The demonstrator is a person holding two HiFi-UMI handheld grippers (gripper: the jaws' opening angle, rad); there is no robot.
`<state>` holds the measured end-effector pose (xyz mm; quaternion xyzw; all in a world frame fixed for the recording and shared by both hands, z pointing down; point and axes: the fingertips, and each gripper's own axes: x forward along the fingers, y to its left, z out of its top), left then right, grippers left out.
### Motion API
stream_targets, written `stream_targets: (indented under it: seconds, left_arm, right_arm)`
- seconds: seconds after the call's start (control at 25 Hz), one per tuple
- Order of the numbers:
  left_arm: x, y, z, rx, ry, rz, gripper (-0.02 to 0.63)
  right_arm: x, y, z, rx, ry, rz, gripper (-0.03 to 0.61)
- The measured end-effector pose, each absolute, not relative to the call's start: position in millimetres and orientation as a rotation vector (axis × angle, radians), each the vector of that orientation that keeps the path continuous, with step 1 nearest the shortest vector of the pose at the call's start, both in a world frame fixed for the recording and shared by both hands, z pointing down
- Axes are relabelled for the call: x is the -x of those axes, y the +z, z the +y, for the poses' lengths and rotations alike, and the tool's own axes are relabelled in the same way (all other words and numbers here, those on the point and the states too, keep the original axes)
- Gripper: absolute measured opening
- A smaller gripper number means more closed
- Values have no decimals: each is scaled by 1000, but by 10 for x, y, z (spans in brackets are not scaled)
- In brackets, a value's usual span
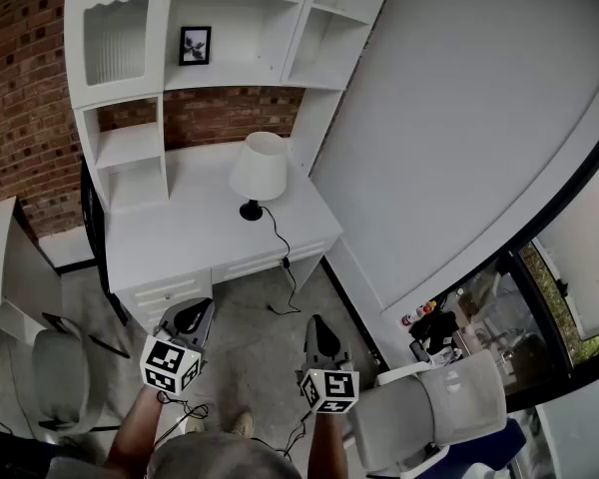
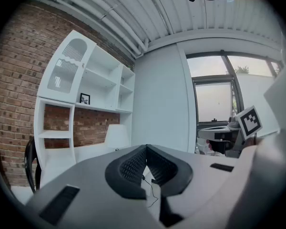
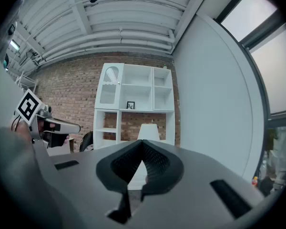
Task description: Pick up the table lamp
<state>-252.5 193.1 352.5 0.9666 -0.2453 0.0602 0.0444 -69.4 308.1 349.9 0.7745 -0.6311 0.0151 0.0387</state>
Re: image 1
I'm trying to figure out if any black metal frame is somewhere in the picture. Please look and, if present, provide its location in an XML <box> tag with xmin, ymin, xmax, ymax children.
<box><xmin>79</xmin><ymin>157</ymin><xmax>130</xmax><ymax>326</ymax></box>

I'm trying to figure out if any black framed picture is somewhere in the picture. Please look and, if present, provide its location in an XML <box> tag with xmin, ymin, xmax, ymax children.
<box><xmin>178</xmin><ymin>26</ymin><xmax>213</xmax><ymax>67</ymax></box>

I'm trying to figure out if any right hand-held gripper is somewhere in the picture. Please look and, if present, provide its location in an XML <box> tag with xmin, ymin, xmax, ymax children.
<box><xmin>295</xmin><ymin>314</ymin><xmax>360</xmax><ymax>415</ymax></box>

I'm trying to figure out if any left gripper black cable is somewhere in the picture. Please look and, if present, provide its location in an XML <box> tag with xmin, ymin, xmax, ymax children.
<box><xmin>155</xmin><ymin>390</ymin><xmax>212</xmax><ymax>449</ymax></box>

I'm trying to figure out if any black window frame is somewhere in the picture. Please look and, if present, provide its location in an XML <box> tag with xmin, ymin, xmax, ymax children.
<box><xmin>378</xmin><ymin>117</ymin><xmax>599</xmax><ymax>414</ymax></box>

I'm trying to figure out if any white table lamp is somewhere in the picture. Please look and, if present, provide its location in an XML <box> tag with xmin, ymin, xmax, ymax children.
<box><xmin>228</xmin><ymin>131</ymin><xmax>290</xmax><ymax>223</ymax></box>

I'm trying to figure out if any person's right forearm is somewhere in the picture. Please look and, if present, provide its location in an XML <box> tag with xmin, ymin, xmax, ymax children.
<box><xmin>306</xmin><ymin>409</ymin><xmax>350</xmax><ymax>479</ymax></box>

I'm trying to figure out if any black bag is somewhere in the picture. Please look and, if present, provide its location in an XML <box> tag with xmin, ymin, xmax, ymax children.
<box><xmin>409</xmin><ymin>310</ymin><xmax>461</xmax><ymax>357</ymax></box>

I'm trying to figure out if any white side table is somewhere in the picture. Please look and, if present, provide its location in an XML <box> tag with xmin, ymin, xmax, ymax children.
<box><xmin>0</xmin><ymin>196</ymin><xmax>65</xmax><ymax>344</ymax></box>

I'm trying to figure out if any white shelf hutch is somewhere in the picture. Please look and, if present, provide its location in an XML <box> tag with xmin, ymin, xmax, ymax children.
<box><xmin>63</xmin><ymin>0</ymin><xmax>400</xmax><ymax>214</ymax></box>

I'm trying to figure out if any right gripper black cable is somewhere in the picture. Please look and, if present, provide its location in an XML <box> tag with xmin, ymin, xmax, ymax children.
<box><xmin>249</xmin><ymin>410</ymin><xmax>314</xmax><ymax>462</ymax></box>

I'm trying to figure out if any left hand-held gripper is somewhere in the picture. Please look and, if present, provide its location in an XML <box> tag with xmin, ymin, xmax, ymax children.
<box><xmin>139</xmin><ymin>296</ymin><xmax>216</xmax><ymax>397</ymax></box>

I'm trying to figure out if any grey padded chair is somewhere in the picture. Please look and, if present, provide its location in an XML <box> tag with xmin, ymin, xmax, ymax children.
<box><xmin>32</xmin><ymin>311</ymin><xmax>131</xmax><ymax>436</ymax></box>

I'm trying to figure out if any grey office chair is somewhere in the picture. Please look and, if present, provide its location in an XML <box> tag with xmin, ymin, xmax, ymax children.
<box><xmin>348</xmin><ymin>349</ymin><xmax>528</xmax><ymax>478</ymax></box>

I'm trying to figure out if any dark bag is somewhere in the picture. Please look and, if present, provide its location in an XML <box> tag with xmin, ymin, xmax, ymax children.
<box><xmin>0</xmin><ymin>427</ymin><xmax>54</xmax><ymax>479</ymax></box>

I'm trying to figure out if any white desk with drawers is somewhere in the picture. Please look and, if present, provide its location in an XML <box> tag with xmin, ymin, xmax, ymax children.
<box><xmin>104</xmin><ymin>140</ymin><xmax>344</xmax><ymax>336</ymax></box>

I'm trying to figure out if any person's left forearm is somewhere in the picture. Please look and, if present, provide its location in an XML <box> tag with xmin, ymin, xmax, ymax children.
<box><xmin>102</xmin><ymin>384</ymin><xmax>181</xmax><ymax>473</ymax></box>

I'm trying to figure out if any black lamp power cable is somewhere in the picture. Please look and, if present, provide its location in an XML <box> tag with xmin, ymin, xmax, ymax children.
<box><xmin>261</xmin><ymin>206</ymin><xmax>303</xmax><ymax>316</ymax></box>

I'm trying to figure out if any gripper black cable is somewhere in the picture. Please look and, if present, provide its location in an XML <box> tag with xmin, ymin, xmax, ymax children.
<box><xmin>155</xmin><ymin>390</ymin><xmax>212</xmax><ymax>449</ymax></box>
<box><xmin>249</xmin><ymin>410</ymin><xmax>314</xmax><ymax>462</ymax></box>

